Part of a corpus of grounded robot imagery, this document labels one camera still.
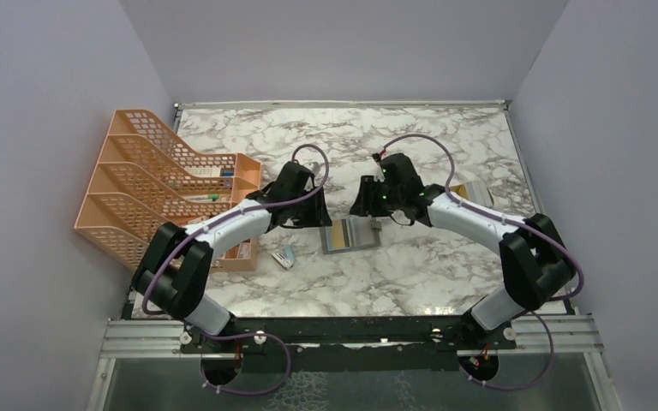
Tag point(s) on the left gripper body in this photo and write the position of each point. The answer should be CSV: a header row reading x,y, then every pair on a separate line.
x,y
304,211

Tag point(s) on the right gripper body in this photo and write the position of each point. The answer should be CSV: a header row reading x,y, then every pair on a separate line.
x,y
387,199

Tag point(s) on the gold credit card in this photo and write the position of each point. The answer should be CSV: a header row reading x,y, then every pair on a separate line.
x,y
337,237

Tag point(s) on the grey card holder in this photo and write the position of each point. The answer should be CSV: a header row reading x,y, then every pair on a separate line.
x,y
363,232

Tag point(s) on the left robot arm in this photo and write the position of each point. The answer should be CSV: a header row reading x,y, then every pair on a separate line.
x,y
174,269

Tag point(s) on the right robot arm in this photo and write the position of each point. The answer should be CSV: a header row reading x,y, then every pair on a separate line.
x,y
535,265

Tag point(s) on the yellow oval card tray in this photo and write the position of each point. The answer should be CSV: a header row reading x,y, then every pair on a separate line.
x,y
465,191

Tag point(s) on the small blue white clip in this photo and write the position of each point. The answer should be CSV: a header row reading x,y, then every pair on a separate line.
x,y
285,258

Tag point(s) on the orange mesh file organizer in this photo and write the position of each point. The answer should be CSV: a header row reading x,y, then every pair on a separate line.
x,y
146,175

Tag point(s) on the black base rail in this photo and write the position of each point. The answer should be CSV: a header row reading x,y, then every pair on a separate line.
x,y
348,344

